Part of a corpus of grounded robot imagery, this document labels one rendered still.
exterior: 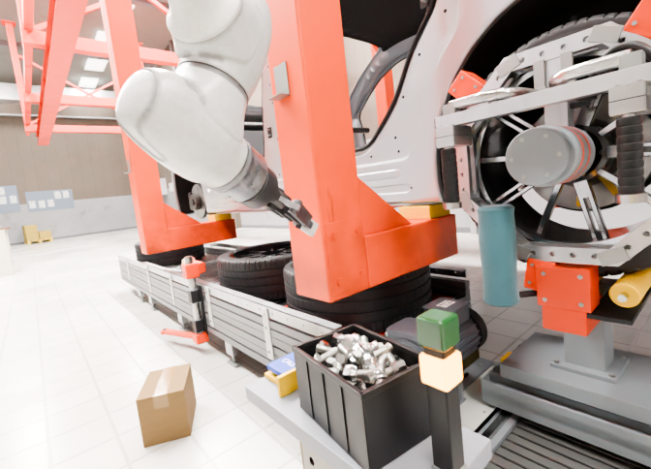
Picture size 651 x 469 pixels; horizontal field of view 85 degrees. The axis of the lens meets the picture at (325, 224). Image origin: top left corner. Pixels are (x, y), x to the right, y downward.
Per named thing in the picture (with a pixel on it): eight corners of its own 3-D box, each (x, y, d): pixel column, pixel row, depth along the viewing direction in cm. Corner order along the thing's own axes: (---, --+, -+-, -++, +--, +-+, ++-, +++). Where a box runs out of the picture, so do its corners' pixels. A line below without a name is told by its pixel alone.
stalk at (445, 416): (467, 466, 46) (455, 316, 44) (453, 482, 44) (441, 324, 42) (445, 454, 49) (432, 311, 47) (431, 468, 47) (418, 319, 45)
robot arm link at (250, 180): (229, 196, 49) (254, 212, 54) (259, 140, 51) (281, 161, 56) (190, 180, 54) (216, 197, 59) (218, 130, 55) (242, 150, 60)
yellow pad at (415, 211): (450, 214, 138) (449, 202, 137) (430, 219, 129) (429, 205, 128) (419, 214, 148) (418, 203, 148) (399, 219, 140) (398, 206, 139)
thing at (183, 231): (237, 237, 287) (232, 195, 284) (170, 250, 254) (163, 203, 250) (229, 236, 300) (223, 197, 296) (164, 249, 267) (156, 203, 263)
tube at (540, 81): (549, 103, 87) (547, 58, 86) (517, 97, 74) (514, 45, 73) (480, 119, 100) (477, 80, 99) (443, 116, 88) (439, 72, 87)
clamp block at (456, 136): (473, 144, 89) (471, 123, 89) (454, 145, 83) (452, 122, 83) (454, 148, 93) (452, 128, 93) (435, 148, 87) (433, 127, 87)
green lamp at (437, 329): (461, 343, 45) (459, 312, 44) (445, 355, 42) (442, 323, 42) (434, 335, 48) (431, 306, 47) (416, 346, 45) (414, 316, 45)
